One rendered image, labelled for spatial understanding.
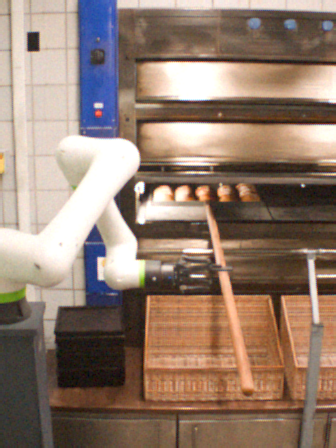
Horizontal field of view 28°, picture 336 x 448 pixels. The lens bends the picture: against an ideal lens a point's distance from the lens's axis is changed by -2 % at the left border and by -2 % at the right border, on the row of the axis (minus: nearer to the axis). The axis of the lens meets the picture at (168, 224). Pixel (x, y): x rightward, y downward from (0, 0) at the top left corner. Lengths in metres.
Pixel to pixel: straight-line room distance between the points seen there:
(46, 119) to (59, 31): 0.38
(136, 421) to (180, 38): 1.57
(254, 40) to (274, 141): 0.44
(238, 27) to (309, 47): 0.31
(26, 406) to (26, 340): 0.21
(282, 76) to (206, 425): 1.47
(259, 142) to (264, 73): 0.29
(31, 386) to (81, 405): 0.78
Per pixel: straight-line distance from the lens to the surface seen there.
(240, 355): 1.69
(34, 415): 1.99
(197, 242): 3.00
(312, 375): 2.59
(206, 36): 2.86
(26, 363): 1.91
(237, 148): 2.88
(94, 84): 2.84
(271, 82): 2.87
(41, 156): 2.94
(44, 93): 2.91
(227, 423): 2.71
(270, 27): 2.88
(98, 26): 2.83
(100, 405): 2.69
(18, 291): 1.88
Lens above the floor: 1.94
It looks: 15 degrees down
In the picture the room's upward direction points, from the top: straight up
